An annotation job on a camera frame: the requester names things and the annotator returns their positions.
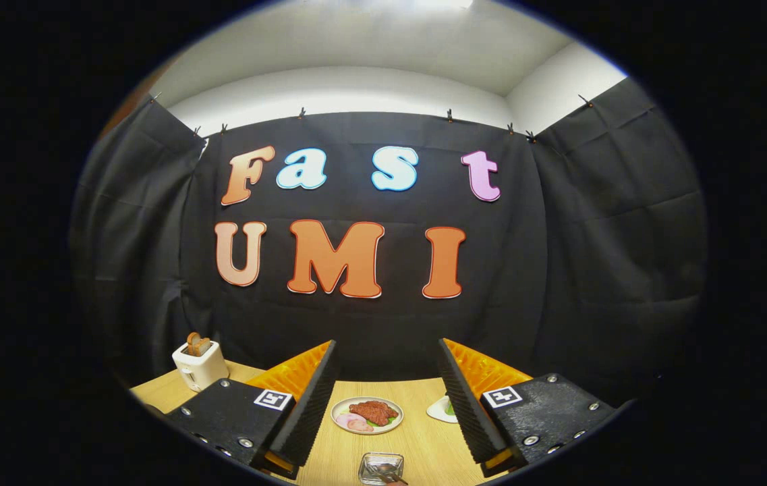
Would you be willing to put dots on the pale pink ham slice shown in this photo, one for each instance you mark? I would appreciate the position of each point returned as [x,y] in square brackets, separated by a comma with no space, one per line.
[344,420]

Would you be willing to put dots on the white square coaster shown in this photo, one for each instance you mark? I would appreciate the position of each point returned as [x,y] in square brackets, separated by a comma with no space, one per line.
[437,410]

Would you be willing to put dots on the brown bread slice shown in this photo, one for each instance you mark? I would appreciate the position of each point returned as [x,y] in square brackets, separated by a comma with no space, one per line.
[192,343]
[204,346]

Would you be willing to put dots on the green lettuce leaf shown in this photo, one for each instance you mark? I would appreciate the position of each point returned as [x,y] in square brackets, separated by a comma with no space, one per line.
[391,420]

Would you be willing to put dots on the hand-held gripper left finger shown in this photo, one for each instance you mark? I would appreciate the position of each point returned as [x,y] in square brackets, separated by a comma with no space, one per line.
[309,412]

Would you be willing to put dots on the beige round plate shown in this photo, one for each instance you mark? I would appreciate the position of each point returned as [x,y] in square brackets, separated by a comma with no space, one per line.
[343,408]

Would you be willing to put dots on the green and silver bottle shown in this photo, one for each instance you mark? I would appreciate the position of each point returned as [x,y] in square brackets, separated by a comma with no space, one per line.
[449,407]

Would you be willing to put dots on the reddish pink ham slice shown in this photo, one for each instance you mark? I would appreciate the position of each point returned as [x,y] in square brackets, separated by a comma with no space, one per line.
[361,426]

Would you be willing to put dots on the brown steak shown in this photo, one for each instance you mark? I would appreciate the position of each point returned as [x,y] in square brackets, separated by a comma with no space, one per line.
[373,412]

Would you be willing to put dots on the white toaster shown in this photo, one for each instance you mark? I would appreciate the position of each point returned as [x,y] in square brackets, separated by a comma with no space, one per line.
[201,371]

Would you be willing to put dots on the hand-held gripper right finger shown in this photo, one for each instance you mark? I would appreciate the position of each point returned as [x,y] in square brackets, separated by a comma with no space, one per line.
[467,405]

